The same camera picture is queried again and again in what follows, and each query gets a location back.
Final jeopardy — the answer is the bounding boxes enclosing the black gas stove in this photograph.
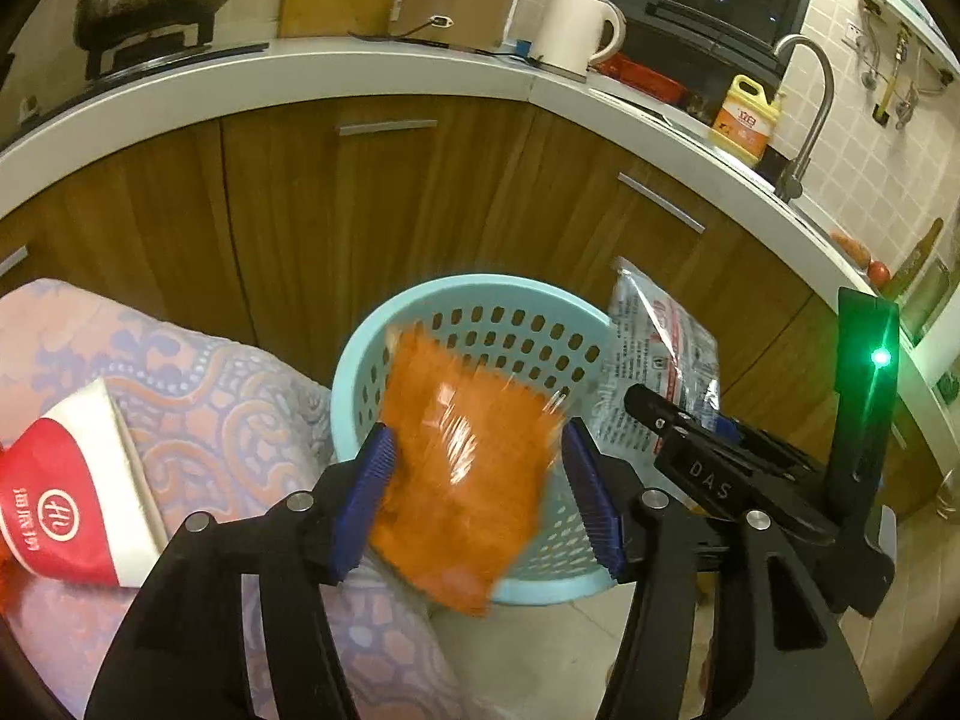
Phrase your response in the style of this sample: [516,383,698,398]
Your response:
[0,15,272,147]

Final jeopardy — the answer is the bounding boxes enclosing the brown rice cooker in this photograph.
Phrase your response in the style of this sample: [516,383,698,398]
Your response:
[386,0,528,55]

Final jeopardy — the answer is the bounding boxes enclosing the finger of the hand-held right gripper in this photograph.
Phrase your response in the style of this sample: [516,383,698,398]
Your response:
[625,382,835,550]
[711,418,832,505]

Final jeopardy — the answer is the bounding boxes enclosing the orange snack packet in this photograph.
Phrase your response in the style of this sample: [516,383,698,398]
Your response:
[366,326,569,617]

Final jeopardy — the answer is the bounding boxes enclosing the wooden kitchen cabinet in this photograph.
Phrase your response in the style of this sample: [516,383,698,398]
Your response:
[0,94,942,518]

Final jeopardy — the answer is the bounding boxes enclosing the yellow handled utensil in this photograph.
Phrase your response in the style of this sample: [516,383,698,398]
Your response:
[871,52,902,128]

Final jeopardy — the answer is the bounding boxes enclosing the clear glass jar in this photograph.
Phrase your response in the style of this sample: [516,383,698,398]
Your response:
[900,255,955,347]

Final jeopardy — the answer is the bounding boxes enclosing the wall utensil rail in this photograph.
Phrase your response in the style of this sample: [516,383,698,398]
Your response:
[859,0,959,91]

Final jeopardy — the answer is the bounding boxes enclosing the steel kitchen faucet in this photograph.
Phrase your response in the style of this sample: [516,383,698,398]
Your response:
[772,35,838,203]

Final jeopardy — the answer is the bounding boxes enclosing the light blue plastic basket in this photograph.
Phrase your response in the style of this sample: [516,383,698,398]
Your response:
[330,274,640,607]

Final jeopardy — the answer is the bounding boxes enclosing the yellow detergent bottle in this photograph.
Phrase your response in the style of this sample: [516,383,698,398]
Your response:
[709,75,785,170]

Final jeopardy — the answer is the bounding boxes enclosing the black power cable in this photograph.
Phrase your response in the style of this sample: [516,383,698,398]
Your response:
[348,15,520,58]

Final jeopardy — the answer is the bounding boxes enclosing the red plastic tray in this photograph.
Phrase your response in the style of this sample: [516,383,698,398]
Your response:
[596,52,692,107]

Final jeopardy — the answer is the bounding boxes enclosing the white electric kettle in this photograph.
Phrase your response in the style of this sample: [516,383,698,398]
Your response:
[529,0,628,80]

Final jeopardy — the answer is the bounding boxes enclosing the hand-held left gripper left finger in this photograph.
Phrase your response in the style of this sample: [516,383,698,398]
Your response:
[85,422,396,720]

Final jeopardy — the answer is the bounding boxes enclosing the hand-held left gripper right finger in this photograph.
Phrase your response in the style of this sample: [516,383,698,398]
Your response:
[561,417,875,720]

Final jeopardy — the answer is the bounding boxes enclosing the clear printed plastic bag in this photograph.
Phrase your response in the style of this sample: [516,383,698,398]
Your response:
[596,256,722,460]

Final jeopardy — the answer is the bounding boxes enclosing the pink purple printed blanket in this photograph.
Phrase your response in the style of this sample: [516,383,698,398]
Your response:
[0,277,488,720]

